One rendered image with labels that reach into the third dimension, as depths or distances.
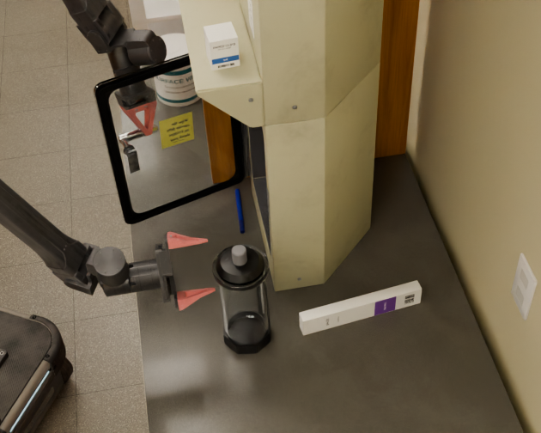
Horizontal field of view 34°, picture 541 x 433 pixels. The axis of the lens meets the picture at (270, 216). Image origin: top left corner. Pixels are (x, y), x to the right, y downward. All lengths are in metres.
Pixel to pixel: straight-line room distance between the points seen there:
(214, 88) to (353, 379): 0.65
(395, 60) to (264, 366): 0.75
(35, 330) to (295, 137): 1.47
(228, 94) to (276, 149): 0.16
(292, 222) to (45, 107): 2.42
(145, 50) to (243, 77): 0.34
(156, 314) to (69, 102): 2.25
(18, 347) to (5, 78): 1.77
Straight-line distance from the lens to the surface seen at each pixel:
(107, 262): 1.60
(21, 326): 2.89
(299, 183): 1.70
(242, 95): 1.53
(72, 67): 4.26
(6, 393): 2.75
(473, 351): 1.85
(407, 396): 1.78
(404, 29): 2.00
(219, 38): 1.53
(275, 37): 1.47
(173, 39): 2.39
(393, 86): 2.09
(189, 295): 1.71
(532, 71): 1.52
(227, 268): 1.66
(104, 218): 3.47
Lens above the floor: 2.44
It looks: 46 degrees down
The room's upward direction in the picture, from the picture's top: 3 degrees counter-clockwise
